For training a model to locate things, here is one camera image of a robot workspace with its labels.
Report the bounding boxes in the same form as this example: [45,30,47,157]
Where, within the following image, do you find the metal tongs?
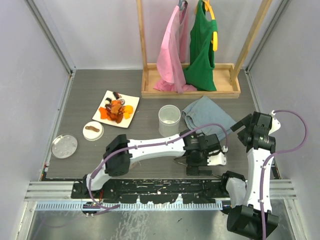
[174,157,187,166]

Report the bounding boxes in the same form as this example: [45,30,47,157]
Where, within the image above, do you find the wooden clothes rack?
[136,0,272,99]

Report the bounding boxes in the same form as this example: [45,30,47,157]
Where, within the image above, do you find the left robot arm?
[82,131,229,198]

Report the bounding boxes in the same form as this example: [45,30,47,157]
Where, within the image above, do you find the white lid with brown strap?
[82,121,104,142]

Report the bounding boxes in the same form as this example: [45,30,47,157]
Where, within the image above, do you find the yellow clothes hanger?
[194,0,219,52]

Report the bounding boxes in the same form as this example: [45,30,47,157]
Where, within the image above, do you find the green hanging tank top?
[183,0,218,92]

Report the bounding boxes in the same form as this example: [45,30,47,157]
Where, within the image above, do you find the tall white cylinder container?
[158,104,181,137]

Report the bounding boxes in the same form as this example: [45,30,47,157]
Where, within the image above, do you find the flat metal inner lid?
[51,134,78,159]

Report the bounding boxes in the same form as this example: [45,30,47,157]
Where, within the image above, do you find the grey clothes hanger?
[178,0,188,11]

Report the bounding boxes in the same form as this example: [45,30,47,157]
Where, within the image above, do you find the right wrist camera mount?
[268,110,281,135]

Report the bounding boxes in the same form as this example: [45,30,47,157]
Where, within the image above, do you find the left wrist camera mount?
[207,146,229,166]

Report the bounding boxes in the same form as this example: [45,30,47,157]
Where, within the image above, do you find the pink hanging shirt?
[153,6,197,94]

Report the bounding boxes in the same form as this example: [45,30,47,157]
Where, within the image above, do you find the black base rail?
[71,177,241,205]

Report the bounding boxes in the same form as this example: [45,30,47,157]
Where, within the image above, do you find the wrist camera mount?
[207,146,229,166]
[268,110,281,135]

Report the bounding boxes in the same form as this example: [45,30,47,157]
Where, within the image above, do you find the blue denim shorts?
[181,96,236,134]

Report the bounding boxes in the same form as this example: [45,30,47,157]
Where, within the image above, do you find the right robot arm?
[219,111,280,240]

